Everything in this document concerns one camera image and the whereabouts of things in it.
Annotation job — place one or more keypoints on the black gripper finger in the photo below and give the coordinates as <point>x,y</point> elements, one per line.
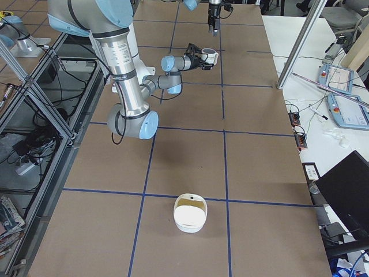
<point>213,29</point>
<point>206,66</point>

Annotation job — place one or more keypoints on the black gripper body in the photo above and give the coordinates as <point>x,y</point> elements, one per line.
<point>194,62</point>
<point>213,11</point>

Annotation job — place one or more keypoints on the white mug with handle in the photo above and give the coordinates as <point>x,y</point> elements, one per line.
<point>209,55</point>

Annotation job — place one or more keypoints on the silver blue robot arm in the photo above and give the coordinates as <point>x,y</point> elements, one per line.
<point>193,4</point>
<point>109,24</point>

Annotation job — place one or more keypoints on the third robot base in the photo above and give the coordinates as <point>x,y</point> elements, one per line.
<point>15,35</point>

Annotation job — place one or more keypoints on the orange circuit board upper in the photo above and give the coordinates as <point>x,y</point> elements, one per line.
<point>294,118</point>

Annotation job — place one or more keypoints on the orange circuit board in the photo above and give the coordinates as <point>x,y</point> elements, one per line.
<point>294,118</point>
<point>300,139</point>

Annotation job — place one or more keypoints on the orange circuit board lower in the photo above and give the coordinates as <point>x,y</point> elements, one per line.
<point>300,139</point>

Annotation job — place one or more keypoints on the upper teach pendant tablet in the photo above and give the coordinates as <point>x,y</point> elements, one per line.
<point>336,78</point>

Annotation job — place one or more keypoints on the teach pendant tablet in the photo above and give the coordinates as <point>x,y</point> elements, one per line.
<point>346,113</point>
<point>336,78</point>

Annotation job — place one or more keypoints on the white lidded container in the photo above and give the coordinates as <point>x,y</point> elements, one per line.
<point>190,212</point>

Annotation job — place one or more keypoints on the lower teach pendant tablet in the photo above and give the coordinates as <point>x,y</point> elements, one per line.
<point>346,113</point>

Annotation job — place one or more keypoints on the black laptop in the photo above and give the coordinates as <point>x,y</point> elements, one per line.
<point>345,188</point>

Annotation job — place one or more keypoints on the white power strip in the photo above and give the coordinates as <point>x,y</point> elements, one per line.
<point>24,168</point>

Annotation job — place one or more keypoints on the stack of magazines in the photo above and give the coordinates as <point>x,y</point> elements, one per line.
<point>12,225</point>

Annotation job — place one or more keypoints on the aluminium frame post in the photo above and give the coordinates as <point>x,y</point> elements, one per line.
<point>313,15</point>

